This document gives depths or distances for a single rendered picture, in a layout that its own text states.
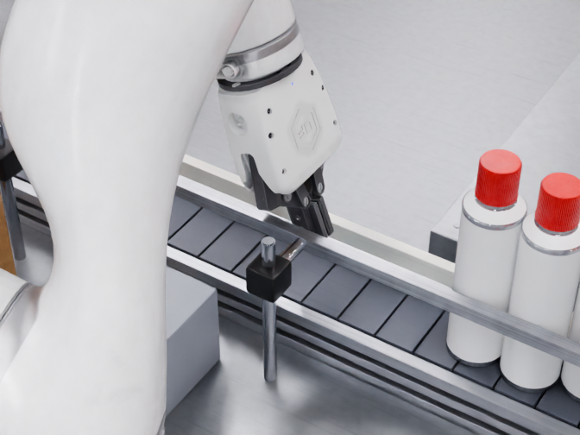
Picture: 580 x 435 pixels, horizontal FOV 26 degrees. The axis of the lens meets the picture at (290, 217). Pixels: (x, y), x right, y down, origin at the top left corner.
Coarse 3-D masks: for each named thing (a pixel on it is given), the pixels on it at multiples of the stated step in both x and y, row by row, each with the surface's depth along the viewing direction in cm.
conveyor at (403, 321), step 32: (192, 224) 122; (224, 224) 122; (192, 256) 119; (224, 256) 119; (288, 288) 115; (320, 288) 115; (352, 288) 115; (384, 288) 115; (352, 320) 112; (384, 320) 112; (416, 320) 112; (448, 320) 112; (416, 352) 109; (448, 352) 109; (480, 384) 107; (576, 416) 104
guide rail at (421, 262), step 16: (192, 160) 124; (192, 176) 125; (208, 176) 123; (224, 176) 122; (224, 192) 123; (240, 192) 122; (336, 224) 117; (352, 224) 117; (352, 240) 117; (368, 240) 116; (384, 240) 115; (384, 256) 116; (400, 256) 115; (416, 256) 114; (432, 256) 114; (416, 272) 115; (432, 272) 113; (448, 272) 112
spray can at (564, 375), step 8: (576, 304) 101; (576, 312) 101; (576, 320) 101; (576, 328) 101; (576, 336) 102; (568, 368) 104; (576, 368) 103; (560, 376) 107; (568, 376) 104; (576, 376) 103; (568, 384) 105; (576, 384) 104; (568, 392) 105; (576, 392) 104; (576, 400) 105
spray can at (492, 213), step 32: (480, 160) 97; (512, 160) 97; (480, 192) 98; (512, 192) 97; (480, 224) 98; (512, 224) 98; (480, 256) 100; (512, 256) 100; (480, 288) 102; (480, 352) 107
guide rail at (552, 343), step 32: (192, 192) 113; (256, 224) 111; (288, 224) 110; (320, 256) 108; (352, 256) 107; (416, 288) 104; (448, 288) 104; (480, 320) 102; (512, 320) 101; (576, 352) 98
